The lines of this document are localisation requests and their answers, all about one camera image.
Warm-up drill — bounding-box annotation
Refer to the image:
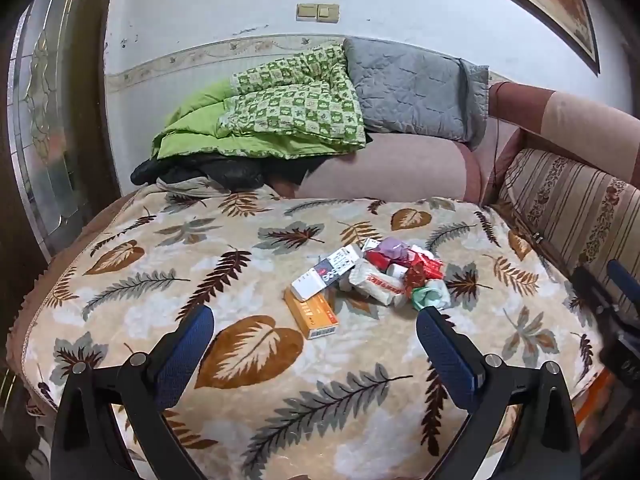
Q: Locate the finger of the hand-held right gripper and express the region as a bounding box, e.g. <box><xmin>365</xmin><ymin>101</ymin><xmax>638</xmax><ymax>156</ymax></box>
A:
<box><xmin>606</xmin><ymin>259</ymin><xmax>640</xmax><ymax>311</ymax></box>
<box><xmin>571</xmin><ymin>265</ymin><xmax>618</xmax><ymax>317</ymax></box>

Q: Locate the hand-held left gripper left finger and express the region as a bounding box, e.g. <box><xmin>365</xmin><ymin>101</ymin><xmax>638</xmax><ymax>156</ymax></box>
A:
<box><xmin>50</xmin><ymin>304</ymin><xmax>216</xmax><ymax>480</ymax></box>

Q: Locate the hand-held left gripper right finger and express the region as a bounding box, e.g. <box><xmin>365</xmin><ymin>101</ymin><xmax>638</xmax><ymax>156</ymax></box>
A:
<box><xmin>416</xmin><ymin>306</ymin><xmax>583</xmax><ymax>480</ymax></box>

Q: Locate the mint cartoon tissue packet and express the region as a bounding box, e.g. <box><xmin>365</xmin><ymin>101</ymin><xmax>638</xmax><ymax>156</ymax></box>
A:
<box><xmin>411</xmin><ymin>280</ymin><xmax>452</xmax><ymax>312</ymax></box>

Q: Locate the dark red crumpled foil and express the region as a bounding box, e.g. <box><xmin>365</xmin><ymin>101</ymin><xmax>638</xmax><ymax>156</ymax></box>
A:
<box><xmin>403</xmin><ymin>267</ymin><xmax>432</xmax><ymax>292</ymax></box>

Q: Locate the leaf print blanket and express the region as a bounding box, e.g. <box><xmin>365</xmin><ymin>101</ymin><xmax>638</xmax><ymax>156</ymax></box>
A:
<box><xmin>10</xmin><ymin>187</ymin><xmax>608</xmax><ymax>480</ymax></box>

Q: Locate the red and white wrapper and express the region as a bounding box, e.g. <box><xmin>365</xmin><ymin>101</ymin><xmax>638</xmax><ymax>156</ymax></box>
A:
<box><xmin>407</xmin><ymin>246</ymin><xmax>446</xmax><ymax>281</ymax></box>

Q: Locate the striped floral cushion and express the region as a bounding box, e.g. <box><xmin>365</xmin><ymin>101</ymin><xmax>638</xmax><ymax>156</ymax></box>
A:
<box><xmin>492</xmin><ymin>147</ymin><xmax>640</xmax><ymax>301</ymax></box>

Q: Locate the crumpled white red-print wrapper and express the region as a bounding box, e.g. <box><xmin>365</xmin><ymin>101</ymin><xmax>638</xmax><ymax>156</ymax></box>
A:
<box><xmin>340</xmin><ymin>259</ymin><xmax>407</xmax><ymax>307</ymax></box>

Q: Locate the red plastic wrapper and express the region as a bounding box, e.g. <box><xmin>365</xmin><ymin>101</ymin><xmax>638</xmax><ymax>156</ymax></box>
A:
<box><xmin>365</xmin><ymin>247</ymin><xmax>401</xmax><ymax>272</ymax></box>

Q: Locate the purple crumpled paper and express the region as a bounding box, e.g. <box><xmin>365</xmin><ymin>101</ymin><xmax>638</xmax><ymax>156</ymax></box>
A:
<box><xmin>379</xmin><ymin>238</ymin><xmax>412</xmax><ymax>262</ymax></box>

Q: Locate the orange medicine box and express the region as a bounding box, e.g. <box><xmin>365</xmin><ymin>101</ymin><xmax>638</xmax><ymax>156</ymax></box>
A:
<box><xmin>283</xmin><ymin>287</ymin><xmax>340</xmax><ymax>341</ymax></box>

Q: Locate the black and white box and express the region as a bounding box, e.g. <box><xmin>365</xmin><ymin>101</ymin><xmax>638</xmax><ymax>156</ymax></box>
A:
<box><xmin>314</xmin><ymin>245</ymin><xmax>362</xmax><ymax>287</ymax></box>

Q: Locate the black jacket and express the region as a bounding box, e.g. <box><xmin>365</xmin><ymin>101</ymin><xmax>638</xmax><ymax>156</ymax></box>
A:
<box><xmin>131</xmin><ymin>152</ymin><xmax>321</xmax><ymax>193</ymax></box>

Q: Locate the pink sofa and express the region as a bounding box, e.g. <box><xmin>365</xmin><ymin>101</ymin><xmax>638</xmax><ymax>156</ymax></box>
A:
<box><xmin>272</xmin><ymin>80</ymin><xmax>640</xmax><ymax>206</ymax></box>

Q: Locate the green checkered quilt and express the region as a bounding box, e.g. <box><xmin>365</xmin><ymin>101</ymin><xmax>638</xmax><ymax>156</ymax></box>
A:
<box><xmin>151</xmin><ymin>44</ymin><xmax>368</xmax><ymax>161</ymax></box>

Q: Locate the wooden door with glass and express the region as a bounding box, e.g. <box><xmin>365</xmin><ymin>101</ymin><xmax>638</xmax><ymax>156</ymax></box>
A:
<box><xmin>0</xmin><ymin>0</ymin><xmax>121</xmax><ymax>266</ymax></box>

